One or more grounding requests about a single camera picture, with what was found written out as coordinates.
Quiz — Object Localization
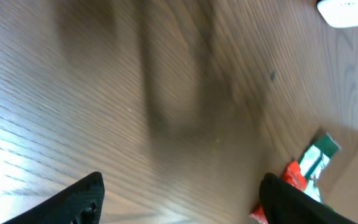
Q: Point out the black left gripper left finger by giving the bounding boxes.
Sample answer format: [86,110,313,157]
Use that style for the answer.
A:
[4,172,105,224]

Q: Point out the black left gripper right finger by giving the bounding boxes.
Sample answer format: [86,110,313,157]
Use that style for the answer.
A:
[259,172,355,224]

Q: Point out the red snack bag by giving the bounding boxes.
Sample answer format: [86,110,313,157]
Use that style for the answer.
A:
[249,160,306,224]

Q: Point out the green white 3M package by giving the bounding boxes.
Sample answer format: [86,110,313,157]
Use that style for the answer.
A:
[298,133,341,203]

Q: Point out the white barcode scanner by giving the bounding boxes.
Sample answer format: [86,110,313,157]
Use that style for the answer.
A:
[316,0,358,29]

